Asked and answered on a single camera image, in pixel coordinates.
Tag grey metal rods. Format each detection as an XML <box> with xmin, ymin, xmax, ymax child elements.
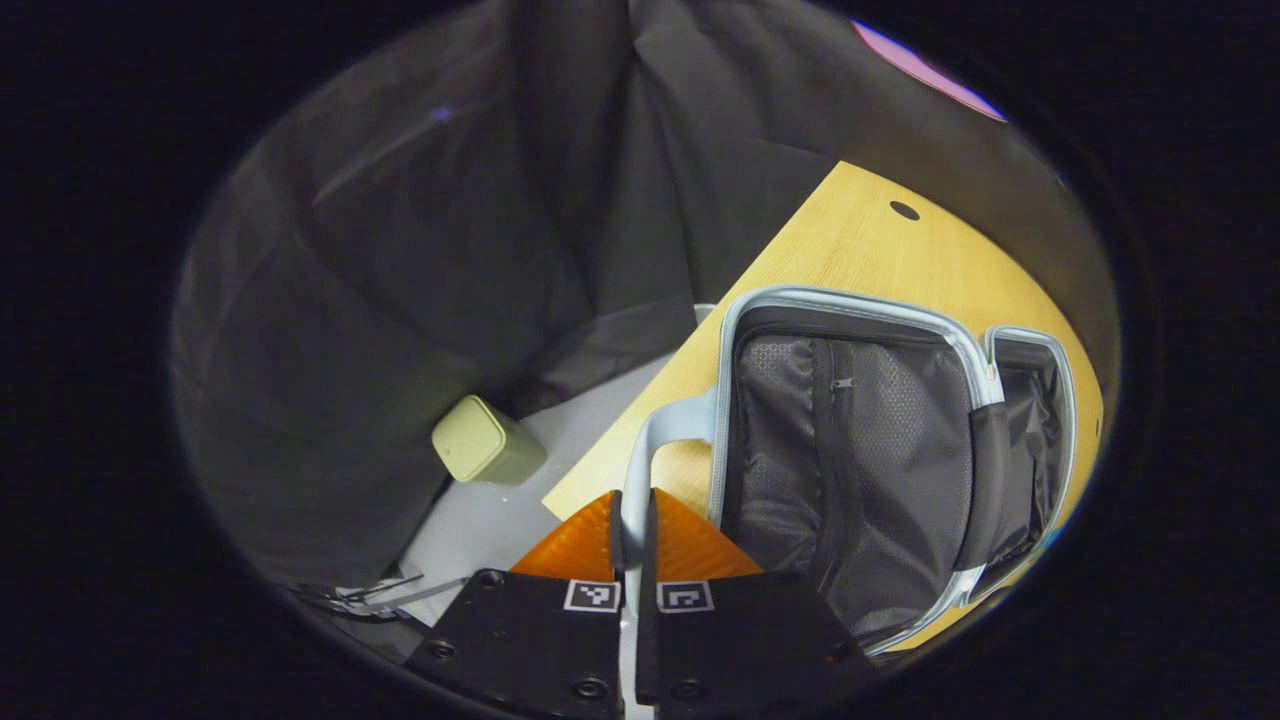
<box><xmin>290</xmin><ymin>573</ymin><xmax>471</xmax><ymax>621</ymax></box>

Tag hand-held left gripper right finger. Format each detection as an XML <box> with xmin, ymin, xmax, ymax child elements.
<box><xmin>635</xmin><ymin>487</ymin><xmax>883</xmax><ymax>720</ymax></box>

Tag black backdrop cloth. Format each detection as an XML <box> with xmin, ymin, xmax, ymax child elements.
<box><xmin>170</xmin><ymin>0</ymin><xmax>1121</xmax><ymax>591</ymax></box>

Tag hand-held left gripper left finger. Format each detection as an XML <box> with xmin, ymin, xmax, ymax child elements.
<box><xmin>405</xmin><ymin>488</ymin><xmax>627</xmax><ymax>720</ymax></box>

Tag light blue suitcase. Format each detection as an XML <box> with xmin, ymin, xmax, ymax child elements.
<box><xmin>620</xmin><ymin>285</ymin><xmax>1079</xmax><ymax>658</ymax></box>

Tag beige trash bin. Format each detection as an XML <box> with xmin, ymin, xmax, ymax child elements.
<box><xmin>432</xmin><ymin>395</ymin><xmax>548</xmax><ymax>487</ymax></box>

